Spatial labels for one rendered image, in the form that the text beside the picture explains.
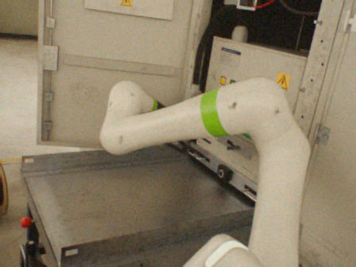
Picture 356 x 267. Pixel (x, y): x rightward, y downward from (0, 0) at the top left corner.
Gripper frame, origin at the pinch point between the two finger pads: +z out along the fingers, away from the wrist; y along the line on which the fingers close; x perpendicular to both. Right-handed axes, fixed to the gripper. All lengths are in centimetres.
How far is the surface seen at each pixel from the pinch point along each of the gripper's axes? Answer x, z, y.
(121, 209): 5.3, -17.7, 31.2
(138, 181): -11.2, -5.6, 24.2
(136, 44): -44, -21, -21
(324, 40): 32, -10, -43
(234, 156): 1.5, 17.3, -3.6
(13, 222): -129, 13, 111
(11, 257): -93, 8, 114
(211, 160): -10.5, 19.7, 2.8
